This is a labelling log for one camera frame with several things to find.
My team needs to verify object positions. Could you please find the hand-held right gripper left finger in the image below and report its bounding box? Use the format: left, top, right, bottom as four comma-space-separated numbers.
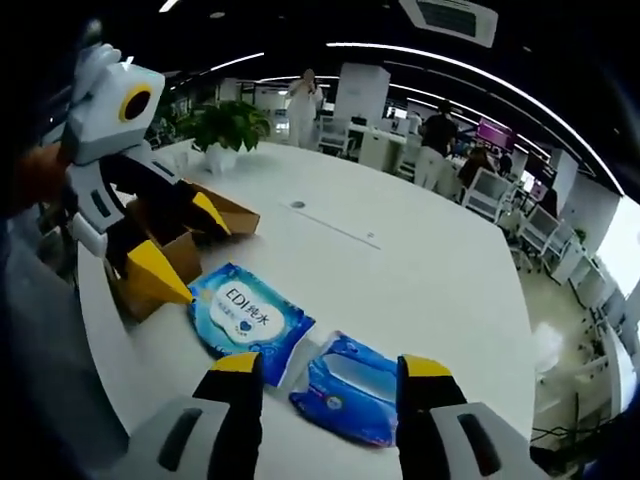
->
106, 351, 265, 480

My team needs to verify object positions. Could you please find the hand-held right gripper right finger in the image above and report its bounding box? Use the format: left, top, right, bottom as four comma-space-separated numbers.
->
396, 353, 552, 480

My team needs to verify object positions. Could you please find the brown cardboard shoe box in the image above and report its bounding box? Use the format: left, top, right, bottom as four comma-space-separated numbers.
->
117, 179, 262, 324

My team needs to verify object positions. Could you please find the light blue wet wipes pack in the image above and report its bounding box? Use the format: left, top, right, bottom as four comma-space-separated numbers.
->
187, 262, 317, 389

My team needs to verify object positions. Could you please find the person's left hand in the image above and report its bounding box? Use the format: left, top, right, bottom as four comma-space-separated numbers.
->
12, 144, 71, 214

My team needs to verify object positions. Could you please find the dark blue tissue pack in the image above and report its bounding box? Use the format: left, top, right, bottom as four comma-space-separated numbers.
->
288, 329, 401, 449

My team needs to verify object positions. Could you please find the potted green plant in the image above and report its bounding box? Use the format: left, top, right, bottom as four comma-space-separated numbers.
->
187, 99, 271, 174

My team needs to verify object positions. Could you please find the grey mesh office chair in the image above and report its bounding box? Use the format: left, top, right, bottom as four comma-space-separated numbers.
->
0, 234, 132, 480

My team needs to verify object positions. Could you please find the white column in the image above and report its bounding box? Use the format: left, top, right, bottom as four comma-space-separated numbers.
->
333, 62, 391, 126

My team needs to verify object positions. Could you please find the white office chair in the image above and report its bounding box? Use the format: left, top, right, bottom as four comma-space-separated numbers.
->
462, 167, 516, 225
517, 204, 562, 254

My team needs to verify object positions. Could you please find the ceiling air conditioner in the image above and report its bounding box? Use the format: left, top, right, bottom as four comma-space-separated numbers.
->
399, 0, 499, 49

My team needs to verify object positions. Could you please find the purple wall screen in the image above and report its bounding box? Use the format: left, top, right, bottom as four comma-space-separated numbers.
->
477, 117, 515, 152

